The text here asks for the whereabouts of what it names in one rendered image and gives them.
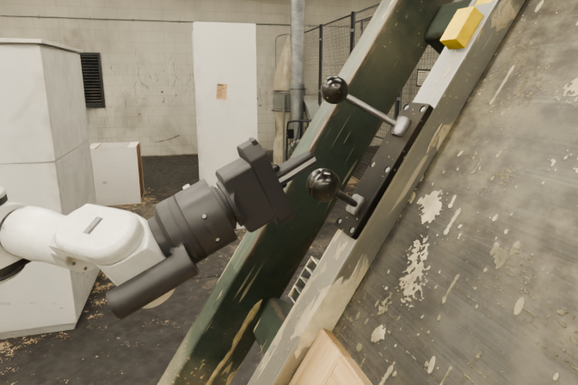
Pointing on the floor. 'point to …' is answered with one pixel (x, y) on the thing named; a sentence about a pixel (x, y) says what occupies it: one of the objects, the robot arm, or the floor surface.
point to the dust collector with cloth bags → (289, 108)
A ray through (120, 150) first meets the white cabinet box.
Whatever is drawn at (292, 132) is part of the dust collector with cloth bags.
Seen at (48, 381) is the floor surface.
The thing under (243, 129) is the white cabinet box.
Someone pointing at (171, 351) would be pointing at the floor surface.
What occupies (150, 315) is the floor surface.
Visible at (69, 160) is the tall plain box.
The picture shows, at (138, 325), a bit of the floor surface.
